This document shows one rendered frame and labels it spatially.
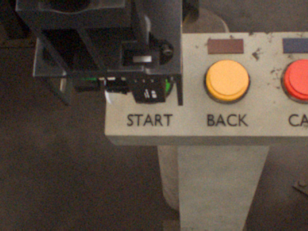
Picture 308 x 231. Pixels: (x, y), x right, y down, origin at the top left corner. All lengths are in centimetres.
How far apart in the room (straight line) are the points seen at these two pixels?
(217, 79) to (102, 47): 23
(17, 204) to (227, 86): 77
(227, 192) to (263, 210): 46
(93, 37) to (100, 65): 2
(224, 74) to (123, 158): 69
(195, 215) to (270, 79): 28
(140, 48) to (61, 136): 94
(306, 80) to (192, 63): 11
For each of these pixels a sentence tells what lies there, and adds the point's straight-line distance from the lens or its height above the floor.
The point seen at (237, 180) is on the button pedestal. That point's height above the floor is 45.
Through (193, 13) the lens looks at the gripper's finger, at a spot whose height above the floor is 74.
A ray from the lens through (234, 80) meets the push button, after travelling 39.
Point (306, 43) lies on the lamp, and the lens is 43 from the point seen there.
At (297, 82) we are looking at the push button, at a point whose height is 61.
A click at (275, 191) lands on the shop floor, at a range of 102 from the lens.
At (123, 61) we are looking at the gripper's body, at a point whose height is 77.
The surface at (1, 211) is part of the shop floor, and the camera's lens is 107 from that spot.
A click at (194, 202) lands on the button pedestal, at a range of 56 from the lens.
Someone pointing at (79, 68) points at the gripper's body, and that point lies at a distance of 19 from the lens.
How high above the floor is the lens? 90
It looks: 54 degrees down
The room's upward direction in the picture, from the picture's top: 7 degrees counter-clockwise
